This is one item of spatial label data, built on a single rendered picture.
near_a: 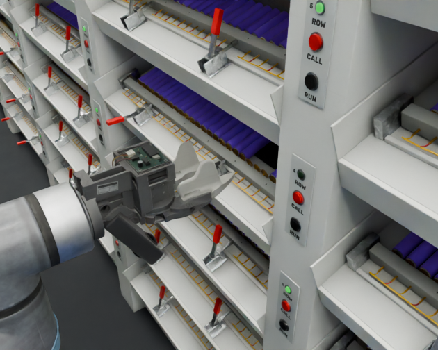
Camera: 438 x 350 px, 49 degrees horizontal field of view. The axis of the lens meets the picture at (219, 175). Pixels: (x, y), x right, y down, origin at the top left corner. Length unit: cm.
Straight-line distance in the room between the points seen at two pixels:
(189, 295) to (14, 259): 65
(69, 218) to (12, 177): 177
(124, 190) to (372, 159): 29
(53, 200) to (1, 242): 7
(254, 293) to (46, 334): 39
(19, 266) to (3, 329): 8
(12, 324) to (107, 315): 100
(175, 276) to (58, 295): 60
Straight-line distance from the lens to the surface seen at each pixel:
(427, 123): 54
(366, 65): 52
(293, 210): 63
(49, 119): 193
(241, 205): 77
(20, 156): 249
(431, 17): 45
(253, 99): 65
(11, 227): 57
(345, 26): 50
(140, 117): 102
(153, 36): 90
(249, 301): 89
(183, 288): 118
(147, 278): 148
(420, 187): 51
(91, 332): 158
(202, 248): 99
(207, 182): 65
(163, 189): 62
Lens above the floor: 120
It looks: 34 degrees down
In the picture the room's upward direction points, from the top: straight up
